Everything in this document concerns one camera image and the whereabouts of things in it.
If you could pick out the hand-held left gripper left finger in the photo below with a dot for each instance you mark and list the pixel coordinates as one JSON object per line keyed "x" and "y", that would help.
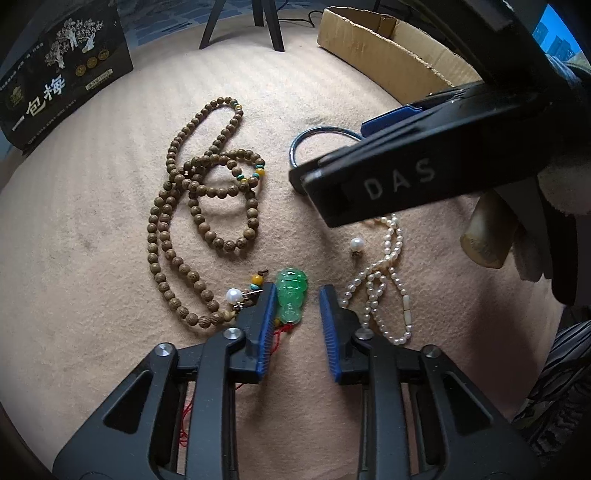
{"x": 264, "y": 341}

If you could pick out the black tripod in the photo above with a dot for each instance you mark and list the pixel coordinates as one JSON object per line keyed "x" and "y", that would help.
{"x": 272, "y": 23}

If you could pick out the tan glossy piece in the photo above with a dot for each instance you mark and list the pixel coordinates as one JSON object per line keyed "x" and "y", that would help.
{"x": 487, "y": 230}

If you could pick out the striped cloth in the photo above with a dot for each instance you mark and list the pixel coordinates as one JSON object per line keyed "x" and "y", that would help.
{"x": 561, "y": 387}

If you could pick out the beige felt mat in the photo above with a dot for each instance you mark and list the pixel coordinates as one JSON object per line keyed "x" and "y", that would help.
{"x": 92, "y": 207}

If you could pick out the green jade pendant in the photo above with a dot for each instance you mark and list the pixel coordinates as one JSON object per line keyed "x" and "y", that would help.
{"x": 291, "y": 295}

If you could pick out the black printed box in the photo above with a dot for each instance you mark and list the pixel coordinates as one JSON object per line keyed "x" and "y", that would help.
{"x": 60, "y": 78}

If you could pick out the pearl earring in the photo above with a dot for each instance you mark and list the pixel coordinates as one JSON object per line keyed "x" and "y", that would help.
{"x": 233, "y": 295}
{"x": 355, "y": 244}

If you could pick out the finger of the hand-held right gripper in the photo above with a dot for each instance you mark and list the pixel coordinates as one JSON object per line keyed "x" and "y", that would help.
{"x": 415, "y": 180}
{"x": 392, "y": 117}

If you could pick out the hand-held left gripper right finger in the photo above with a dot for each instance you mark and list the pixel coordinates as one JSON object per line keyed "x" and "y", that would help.
{"x": 328, "y": 332}

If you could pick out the person's right hand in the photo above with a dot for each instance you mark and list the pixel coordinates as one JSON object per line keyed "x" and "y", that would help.
{"x": 565, "y": 194}

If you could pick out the cardboard box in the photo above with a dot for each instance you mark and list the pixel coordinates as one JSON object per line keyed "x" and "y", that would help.
{"x": 397, "y": 50}

